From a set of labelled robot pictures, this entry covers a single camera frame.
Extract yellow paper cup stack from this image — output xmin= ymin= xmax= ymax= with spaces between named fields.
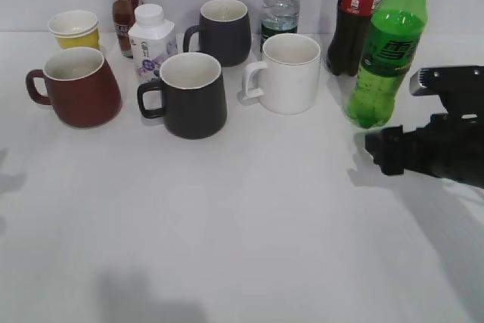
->
xmin=48 ymin=10 xmax=100 ymax=50

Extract red-brown ceramic mug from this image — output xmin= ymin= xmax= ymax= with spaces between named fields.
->
xmin=25 ymin=47 xmax=122 ymax=129

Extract white milk carton bottle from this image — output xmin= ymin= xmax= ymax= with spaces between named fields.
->
xmin=128 ymin=4 xmax=178 ymax=83

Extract black mug front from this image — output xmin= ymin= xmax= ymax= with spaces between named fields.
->
xmin=137 ymin=52 xmax=228 ymax=139

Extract dark cola bottle red label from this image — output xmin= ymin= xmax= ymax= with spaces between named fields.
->
xmin=326 ymin=0 xmax=381 ymax=76

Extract clear water bottle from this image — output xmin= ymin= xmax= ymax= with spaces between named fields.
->
xmin=260 ymin=0 xmax=299 ymax=51

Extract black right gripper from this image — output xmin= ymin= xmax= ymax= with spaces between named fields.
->
xmin=365 ymin=92 xmax=483 ymax=188

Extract green soda bottle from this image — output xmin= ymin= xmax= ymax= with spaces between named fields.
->
xmin=346 ymin=0 xmax=428 ymax=129

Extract white ceramic mug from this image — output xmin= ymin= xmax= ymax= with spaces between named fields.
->
xmin=237 ymin=33 xmax=321 ymax=115

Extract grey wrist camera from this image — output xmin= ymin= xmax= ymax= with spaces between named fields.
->
xmin=409 ymin=65 xmax=483 ymax=96

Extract dark grey mug rear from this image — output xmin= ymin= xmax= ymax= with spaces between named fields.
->
xmin=182 ymin=0 xmax=252 ymax=67

